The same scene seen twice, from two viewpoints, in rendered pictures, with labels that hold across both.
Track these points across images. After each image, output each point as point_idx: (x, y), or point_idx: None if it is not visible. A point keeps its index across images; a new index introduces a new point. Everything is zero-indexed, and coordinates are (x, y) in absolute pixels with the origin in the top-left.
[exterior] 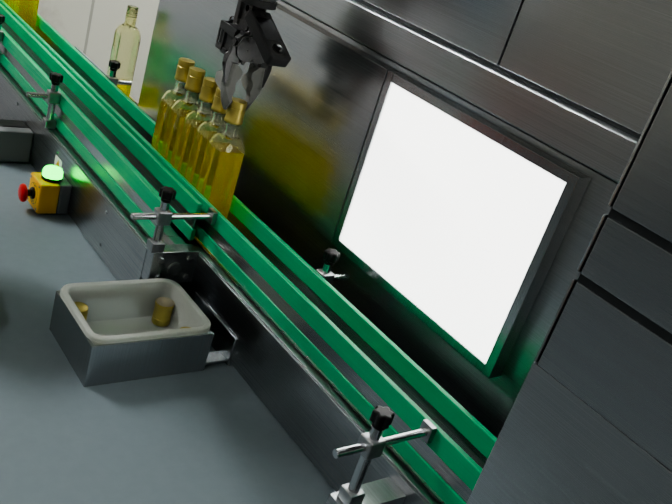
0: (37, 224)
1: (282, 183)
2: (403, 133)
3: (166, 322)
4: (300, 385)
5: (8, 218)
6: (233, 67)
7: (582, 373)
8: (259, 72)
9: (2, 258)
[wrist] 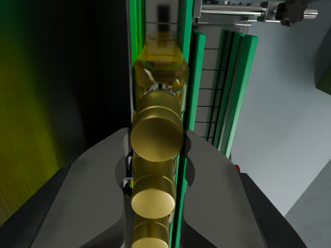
0: (232, 144)
1: (55, 33)
2: None
3: None
4: None
5: (247, 152)
6: (249, 237)
7: None
8: (75, 226)
9: (281, 105)
